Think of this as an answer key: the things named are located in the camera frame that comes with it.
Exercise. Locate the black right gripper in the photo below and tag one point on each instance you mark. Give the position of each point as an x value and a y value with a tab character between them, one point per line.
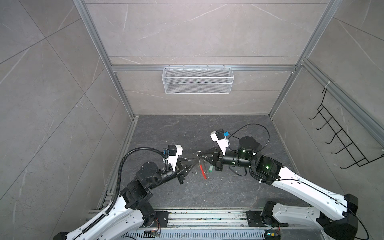
219	162

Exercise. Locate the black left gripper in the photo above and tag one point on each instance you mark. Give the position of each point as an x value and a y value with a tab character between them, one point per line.
181	170

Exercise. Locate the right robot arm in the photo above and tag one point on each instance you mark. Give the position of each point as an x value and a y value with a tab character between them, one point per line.
332	213

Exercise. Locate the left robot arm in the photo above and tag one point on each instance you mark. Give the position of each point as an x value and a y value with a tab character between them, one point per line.
131	209

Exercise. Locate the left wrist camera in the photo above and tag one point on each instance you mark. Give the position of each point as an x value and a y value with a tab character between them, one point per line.
172	153

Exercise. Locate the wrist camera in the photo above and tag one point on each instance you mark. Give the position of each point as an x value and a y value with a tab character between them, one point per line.
220	137
172	153

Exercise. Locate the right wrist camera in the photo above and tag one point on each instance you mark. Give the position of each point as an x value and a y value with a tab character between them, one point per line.
220	137

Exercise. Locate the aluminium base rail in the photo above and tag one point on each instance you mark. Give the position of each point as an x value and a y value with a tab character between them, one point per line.
207	219

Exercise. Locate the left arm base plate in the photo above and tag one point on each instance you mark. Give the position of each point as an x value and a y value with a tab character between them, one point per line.
159	220

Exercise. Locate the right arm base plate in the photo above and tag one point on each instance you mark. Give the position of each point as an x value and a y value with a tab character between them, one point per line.
259	219

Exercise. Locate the white wire mesh basket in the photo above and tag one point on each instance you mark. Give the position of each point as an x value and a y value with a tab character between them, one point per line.
197	80

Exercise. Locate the black wire hook rack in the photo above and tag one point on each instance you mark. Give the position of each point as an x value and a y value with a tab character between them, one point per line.
358	157

